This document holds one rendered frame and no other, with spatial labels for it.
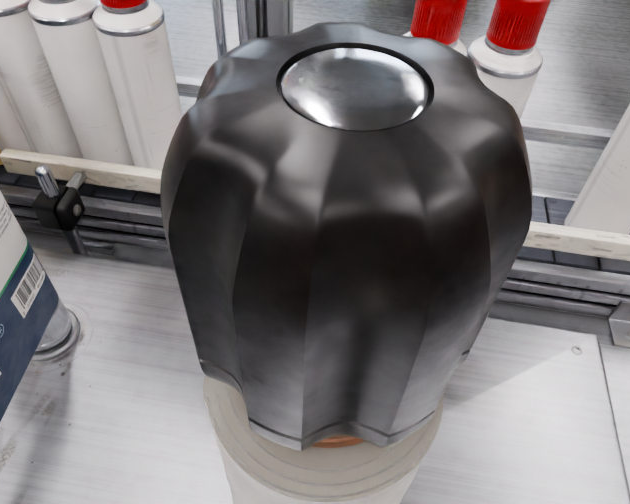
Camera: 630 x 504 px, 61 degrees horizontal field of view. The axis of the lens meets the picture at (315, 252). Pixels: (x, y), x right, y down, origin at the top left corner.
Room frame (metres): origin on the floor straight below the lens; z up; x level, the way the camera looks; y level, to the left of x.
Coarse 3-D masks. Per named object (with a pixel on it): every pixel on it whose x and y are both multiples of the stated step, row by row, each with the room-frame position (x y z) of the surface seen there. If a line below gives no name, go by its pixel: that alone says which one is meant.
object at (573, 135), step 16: (176, 80) 0.43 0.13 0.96; (192, 80) 0.43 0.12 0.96; (192, 96) 0.42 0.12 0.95; (528, 128) 0.38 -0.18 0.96; (544, 128) 0.38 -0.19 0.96; (560, 128) 0.38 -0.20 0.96; (576, 128) 0.39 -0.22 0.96; (592, 128) 0.39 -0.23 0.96; (576, 144) 0.38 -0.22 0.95; (592, 144) 0.38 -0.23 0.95
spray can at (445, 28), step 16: (416, 0) 0.36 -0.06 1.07; (432, 0) 0.35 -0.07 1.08; (448, 0) 0.34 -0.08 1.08; (464, 0) 0.35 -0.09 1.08; (416, 16) 0.35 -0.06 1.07; (432, 16) 0.35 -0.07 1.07; (448, 16) 0.34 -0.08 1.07; (416, 32) 0.35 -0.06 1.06; (432, 32) 0.34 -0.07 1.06; (448, 32) 0.35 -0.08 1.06; (464, 48) 0.36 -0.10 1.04
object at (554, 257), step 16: (0, 176) 0.38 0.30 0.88; (16, 176) 0.38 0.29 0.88; (32, 176) 0.38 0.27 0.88; (80, 192) 0.36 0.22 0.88; (96, 192) 0.36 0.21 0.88; (112, 192) 0.36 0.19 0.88; (128, 192) 0.36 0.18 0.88; (144, 192) 0.37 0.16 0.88; (544, 208) 0.37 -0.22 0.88; (560, 208) 0.37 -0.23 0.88; (560, 224) 0.35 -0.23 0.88; (528, 256) 0.31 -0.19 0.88; (544, 256) 0.31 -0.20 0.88; (560, 256) 0.31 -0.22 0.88; (576, 256) 0.31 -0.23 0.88; (592, 256) 0.31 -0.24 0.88; (624, 272) 0.30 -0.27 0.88
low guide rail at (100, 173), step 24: (24, 168) 0.36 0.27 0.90; (72, 168) 0.36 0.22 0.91; (96, 168) 0.36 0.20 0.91; (120, 168) 0.36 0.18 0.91; (144, 168) 0.36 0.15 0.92; (528, 240) 0.31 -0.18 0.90; (552, 240) 0.31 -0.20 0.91; (576, 240) 0.30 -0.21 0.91; (600, 240) 0.30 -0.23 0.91; (624, 240) 0.30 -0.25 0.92
